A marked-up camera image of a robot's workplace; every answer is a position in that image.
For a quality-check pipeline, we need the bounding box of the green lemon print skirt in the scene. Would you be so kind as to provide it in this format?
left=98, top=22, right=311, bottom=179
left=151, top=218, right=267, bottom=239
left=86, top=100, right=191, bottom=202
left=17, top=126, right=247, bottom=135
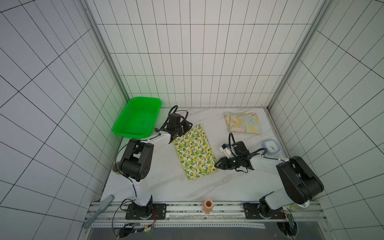
left=174, top=125, right=218, bottom=181

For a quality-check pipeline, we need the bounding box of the pastel floral skirt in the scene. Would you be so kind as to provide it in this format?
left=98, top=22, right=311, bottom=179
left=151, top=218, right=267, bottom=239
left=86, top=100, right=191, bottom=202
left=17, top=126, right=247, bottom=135
left=224, top=112, right=262, bottom=135

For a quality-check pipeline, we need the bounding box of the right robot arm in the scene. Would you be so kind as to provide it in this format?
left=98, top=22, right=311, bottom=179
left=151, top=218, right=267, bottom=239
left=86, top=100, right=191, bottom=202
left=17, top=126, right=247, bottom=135
left=215, top=141, right=324, bottom=219

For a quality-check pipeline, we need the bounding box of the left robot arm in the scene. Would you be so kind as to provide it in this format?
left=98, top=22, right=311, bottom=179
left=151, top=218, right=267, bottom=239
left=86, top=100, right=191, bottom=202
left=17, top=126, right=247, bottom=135
left=116, top=110, right=193, bottom=220

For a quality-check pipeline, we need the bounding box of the blue rimmed container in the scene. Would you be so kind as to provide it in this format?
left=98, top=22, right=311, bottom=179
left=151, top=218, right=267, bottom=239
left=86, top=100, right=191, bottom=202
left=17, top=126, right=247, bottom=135
left=262, top=139, right=281, bottom=157

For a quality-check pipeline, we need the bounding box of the green plastic basket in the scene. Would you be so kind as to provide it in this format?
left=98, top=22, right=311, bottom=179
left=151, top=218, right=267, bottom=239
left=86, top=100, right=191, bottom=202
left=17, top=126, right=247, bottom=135
left=113, top=97, right=162, bottom=139

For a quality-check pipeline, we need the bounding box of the grey ceramic mug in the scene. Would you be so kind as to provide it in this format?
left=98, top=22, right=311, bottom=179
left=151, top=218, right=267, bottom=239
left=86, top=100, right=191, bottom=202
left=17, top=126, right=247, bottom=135
left=112, top=164, right=120, bottom=175

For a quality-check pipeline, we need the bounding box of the right electronics board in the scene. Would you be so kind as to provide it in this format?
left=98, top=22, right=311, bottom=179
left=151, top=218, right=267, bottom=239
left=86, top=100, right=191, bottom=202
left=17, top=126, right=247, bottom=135
left=277, top=210, right=298, bottom=239

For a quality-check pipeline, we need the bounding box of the electronics board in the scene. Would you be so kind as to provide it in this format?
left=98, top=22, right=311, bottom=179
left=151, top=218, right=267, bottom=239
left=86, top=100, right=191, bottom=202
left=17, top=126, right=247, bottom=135
left=115, top=223, right=154, bottom=239
left=277, top=210, right=298, bottom=239

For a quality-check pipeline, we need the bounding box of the translucent green strip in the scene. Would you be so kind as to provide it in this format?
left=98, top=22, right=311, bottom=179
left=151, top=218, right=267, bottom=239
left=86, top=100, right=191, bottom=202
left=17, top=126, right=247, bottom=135
left=83, top=195, right=115, bottom=230

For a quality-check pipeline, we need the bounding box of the left electronics board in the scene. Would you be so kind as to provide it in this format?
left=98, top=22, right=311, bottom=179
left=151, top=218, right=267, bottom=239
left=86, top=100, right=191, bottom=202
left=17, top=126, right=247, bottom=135
left=115, top=223, right=154, bottom=239

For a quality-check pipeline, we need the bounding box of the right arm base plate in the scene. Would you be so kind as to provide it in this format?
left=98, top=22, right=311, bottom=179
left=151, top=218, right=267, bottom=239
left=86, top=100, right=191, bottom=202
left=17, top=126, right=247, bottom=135
left=243, top=202, right=286, bottom=220

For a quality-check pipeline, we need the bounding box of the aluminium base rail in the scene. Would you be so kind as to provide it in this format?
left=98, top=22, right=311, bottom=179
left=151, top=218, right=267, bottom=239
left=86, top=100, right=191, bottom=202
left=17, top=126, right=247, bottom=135
left=85, top=202, right=327, bottom=229

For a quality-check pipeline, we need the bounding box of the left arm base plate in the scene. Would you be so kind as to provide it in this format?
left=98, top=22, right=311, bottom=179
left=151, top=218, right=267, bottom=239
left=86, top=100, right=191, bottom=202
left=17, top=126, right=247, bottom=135
left=125, top=203, right=167, bottom=220

